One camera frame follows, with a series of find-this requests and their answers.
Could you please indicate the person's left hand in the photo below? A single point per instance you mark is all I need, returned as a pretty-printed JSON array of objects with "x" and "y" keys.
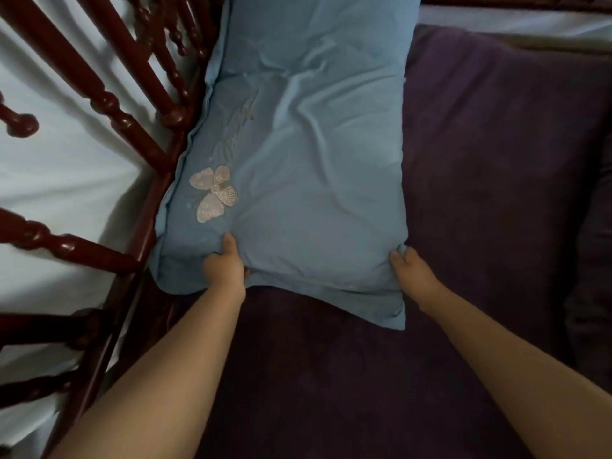
[{"x": 225, "y": 272}]

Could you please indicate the person's right hand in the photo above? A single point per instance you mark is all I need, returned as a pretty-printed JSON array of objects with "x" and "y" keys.
[{"x": 418, "y": 279}]

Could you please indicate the purple plush bed sheet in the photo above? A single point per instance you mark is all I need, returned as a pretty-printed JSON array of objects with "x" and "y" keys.
[{"x": 478, "y": 162}]

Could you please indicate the red wooden bed frame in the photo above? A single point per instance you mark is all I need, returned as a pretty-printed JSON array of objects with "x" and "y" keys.
[{"x": 105, "y": 102}]

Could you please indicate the blue butterfly pillow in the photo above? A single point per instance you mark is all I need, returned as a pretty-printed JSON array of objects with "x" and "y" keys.
[{"x": 311, "y": 162}]

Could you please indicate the pale mosquito net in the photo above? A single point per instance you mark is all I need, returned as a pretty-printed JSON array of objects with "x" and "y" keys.
[{"x": 62, "y": 176}]

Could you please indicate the person's left forearm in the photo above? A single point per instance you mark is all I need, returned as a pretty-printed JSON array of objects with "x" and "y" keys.
[{"x": 158, "y": 387}]

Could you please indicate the person's right forearm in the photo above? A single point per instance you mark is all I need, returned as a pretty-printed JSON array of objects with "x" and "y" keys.
[{"x": 516, "y": 377}]

